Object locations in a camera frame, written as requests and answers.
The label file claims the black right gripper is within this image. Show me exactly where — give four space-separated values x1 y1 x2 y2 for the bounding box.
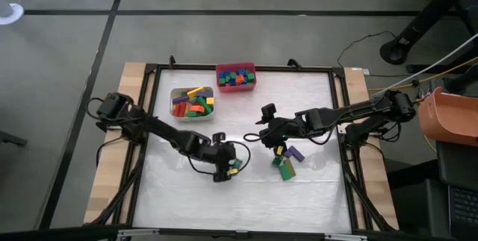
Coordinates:
259 119 299 158

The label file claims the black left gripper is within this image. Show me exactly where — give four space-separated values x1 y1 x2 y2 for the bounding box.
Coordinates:
193 138 244 183

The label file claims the white plastic bin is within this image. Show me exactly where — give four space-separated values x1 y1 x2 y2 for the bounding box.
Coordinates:
170 86 217 122

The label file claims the pink plastic bin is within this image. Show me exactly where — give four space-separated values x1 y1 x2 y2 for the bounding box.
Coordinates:
215 62 258 93

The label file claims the wooden table side board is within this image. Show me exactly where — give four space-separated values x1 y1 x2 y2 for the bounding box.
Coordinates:
84 61 158 224
343 67 400 231

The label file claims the orange plastic bin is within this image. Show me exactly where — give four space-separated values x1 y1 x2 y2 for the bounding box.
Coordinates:
417 86 478 148

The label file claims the black laptop keyboard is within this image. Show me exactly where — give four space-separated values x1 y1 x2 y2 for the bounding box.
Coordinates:
447 184 478 240

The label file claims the black floor stand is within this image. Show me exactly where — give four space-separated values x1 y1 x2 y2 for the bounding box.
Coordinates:
379 0 478 66

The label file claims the black floor object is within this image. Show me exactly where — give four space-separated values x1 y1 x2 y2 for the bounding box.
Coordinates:
0 131 28 148

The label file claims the white round floor object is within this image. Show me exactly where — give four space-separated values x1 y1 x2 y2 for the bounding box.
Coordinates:
0 0 25 26

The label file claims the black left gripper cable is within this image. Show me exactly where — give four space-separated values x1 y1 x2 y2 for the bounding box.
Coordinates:
186 140 252 177

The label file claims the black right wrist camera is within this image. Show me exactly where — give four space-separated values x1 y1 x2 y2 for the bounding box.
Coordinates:
260 103 278 123

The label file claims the black table frame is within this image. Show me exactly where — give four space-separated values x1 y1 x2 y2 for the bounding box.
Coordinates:
89 56 399 234

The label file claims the silver bracket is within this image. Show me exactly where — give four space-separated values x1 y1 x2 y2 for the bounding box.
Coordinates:
324 233 367 241
117 228 160 240

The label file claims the thin black floor cable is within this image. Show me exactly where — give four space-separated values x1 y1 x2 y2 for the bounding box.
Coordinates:
337 31 397 69

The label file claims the white floor cable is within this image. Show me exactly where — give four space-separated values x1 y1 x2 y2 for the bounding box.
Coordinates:
373 34 478 95

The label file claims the yellow floor cable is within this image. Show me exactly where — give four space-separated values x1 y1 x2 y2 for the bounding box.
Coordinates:
367 57 478 92

